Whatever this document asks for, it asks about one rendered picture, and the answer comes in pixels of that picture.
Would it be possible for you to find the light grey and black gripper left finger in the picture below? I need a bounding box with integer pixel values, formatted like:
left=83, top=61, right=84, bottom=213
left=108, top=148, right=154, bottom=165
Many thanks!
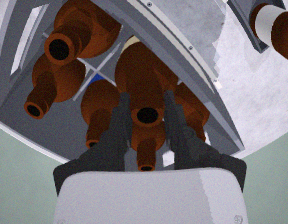
left=53, top=92, right=133, bottom=196

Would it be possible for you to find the brown glass bottle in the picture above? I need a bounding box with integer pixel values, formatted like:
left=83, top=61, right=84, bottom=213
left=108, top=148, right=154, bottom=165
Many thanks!
left=250, top=3, right=288, bottom=60
left=131, top=120, right=166, bottom=172
left=24, top=53, right=90, bottom=119
left=81, top=73, right=120, bottom=148
left=114, top=35, right=179, bottom=127
left=44, top=0, right=123, bottom=65
left=173, top=82, right=210, bottom=142

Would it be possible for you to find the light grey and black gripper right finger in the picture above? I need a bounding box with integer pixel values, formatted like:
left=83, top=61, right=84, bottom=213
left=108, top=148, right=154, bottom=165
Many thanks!
left=164, top=90, right=247, bottom=193

